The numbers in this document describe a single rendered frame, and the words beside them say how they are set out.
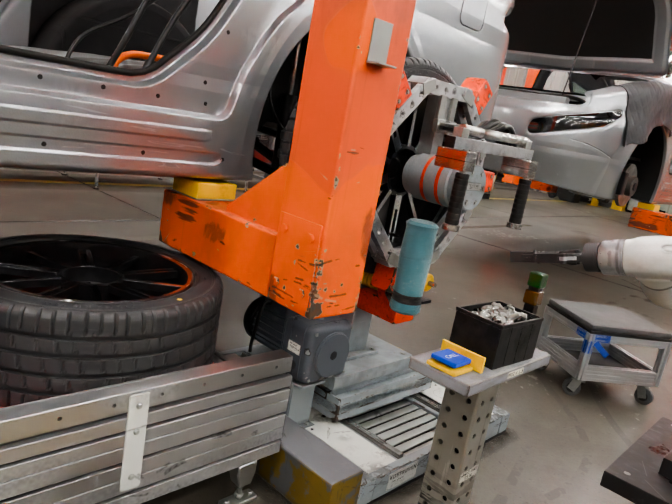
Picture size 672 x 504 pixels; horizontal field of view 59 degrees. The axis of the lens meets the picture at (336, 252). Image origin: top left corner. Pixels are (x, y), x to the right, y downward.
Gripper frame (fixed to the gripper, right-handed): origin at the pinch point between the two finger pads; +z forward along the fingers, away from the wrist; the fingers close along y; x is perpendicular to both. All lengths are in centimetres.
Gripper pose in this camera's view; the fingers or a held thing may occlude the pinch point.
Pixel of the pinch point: (523, 256)
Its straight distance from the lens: 171.5
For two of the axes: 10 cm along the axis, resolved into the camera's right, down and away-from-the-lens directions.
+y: -6.3, 0.6, -7.8
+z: -7.8, 0.0, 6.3
